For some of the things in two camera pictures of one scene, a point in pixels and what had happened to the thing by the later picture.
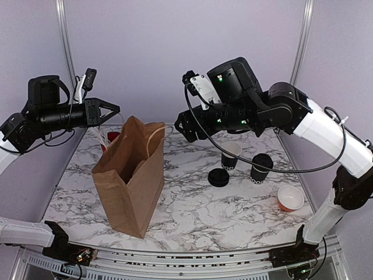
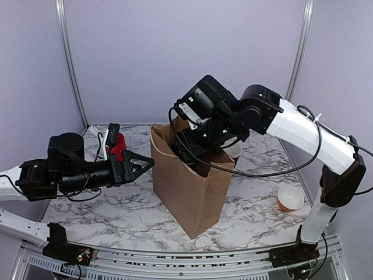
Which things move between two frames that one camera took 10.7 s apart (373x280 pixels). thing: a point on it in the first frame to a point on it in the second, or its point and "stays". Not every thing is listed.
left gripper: x=92 y=111 to x=126 y=165
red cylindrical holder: x=111 y=136 to x=119 y=149
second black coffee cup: x=229 y=160 stays
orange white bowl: x=289 y=198 stays
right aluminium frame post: x=309 y=6 stays
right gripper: x=187 y=116 to x=190 y=147
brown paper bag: x=130 y=177 to x=195 y=193
